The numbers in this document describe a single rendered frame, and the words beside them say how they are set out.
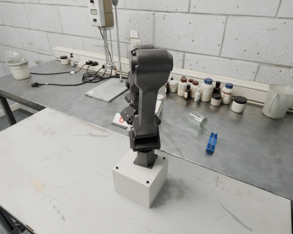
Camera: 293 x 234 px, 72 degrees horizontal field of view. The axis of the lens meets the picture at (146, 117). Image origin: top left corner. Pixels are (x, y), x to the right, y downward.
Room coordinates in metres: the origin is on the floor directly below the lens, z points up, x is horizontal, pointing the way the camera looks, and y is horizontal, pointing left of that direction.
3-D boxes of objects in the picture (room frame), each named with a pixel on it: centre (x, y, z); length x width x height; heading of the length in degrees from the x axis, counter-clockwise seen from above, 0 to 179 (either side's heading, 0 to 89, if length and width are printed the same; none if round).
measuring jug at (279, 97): (0.91, -0.68, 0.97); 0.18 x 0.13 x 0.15; 131
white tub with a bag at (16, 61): (1.45, 0.94, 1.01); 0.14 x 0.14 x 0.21
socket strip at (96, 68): (1.59, 0.40, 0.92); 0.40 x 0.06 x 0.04; 60
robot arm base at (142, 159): (0.48, 0.00, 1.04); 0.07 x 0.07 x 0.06; 69
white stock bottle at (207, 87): (1.09, -0.36, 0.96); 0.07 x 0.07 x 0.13
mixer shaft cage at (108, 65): (1.24, 0.23, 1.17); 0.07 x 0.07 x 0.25
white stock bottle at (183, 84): (1.15, -0.23, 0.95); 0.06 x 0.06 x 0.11
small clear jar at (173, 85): (1.21, -0.18, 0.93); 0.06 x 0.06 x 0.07
